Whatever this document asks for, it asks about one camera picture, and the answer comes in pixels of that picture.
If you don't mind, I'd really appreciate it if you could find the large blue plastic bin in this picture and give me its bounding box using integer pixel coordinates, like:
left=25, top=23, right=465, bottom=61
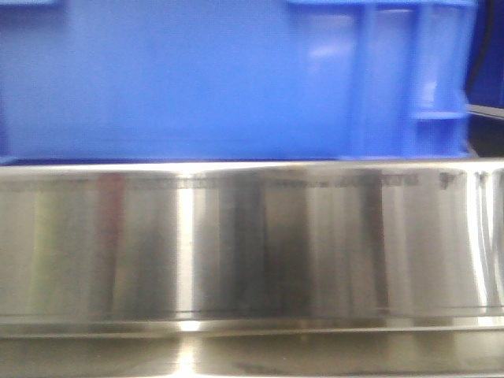
left=1, top=1, right=476, bottom=164

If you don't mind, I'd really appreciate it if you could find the stainless steel shelf front rail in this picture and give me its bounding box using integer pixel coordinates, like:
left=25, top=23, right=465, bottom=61
left=1, top=159, right=503, bottom=377

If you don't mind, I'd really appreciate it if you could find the dark blue background bin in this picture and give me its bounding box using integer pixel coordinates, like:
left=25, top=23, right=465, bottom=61
left=465, top=1, right=503, bottom=158

